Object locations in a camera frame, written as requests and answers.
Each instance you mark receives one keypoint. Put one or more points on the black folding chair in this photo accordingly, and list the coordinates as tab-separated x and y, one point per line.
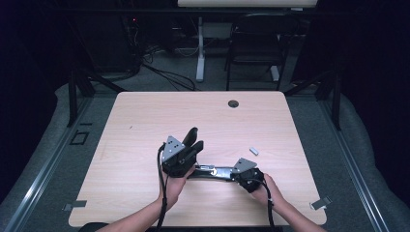
257	38

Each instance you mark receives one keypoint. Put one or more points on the black crossbar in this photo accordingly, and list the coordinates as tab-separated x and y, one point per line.
161	11

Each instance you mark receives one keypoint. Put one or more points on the aluminium floor rail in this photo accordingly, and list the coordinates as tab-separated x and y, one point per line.
354	170
48	170

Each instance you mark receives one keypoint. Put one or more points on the person's left hand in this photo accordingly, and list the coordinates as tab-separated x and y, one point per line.
174	190

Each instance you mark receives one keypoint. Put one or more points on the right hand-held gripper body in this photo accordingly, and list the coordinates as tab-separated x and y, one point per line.
249	179

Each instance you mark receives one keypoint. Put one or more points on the black stapler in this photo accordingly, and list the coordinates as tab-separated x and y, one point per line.
212	172

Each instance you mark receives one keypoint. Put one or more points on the person's right hand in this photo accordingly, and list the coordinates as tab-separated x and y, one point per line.
269	195

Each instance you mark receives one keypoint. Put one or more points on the black metal stand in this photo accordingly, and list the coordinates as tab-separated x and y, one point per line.
336	103
73	96

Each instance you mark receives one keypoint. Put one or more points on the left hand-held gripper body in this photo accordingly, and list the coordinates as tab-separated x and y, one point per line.
175	161

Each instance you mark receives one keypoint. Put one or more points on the white desk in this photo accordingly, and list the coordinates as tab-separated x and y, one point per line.
200	48

